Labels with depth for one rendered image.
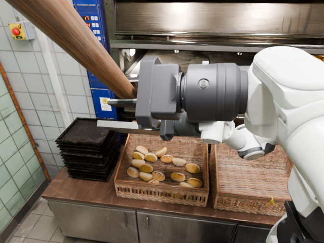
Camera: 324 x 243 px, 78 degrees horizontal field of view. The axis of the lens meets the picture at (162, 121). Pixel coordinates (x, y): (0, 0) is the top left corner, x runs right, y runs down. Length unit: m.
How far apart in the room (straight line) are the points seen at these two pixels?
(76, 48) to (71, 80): 1.40
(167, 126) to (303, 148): 0.55
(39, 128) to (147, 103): 1.74
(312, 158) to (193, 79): 0.16
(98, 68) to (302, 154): 0.22
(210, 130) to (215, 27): 0.77
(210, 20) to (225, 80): 1.00
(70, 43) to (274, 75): 0.21
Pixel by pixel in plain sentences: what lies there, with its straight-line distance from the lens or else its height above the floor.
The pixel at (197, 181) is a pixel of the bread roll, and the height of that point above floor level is 0.64.
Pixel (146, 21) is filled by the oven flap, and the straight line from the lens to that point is 1.29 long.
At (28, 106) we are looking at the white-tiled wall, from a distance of 1.93.
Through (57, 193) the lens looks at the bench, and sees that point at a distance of 1.51.
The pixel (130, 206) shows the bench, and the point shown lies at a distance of 1.32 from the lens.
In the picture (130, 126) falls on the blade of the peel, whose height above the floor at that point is 1.17.
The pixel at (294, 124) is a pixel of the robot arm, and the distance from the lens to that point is 0.24.
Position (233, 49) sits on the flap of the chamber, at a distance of 1.16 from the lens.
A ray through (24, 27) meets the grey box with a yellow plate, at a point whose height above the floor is 1.48.
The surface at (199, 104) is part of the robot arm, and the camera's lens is 0.29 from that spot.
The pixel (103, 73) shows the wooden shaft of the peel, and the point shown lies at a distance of 0.24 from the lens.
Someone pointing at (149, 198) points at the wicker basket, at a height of 0.60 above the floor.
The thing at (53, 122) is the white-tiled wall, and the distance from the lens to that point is 1.88.
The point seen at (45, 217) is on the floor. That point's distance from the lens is 2.20.
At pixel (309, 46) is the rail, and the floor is 1.43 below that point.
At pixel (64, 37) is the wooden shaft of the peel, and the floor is 1.62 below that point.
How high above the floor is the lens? 1.65
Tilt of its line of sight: 32 degrees down
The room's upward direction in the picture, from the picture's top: straight up
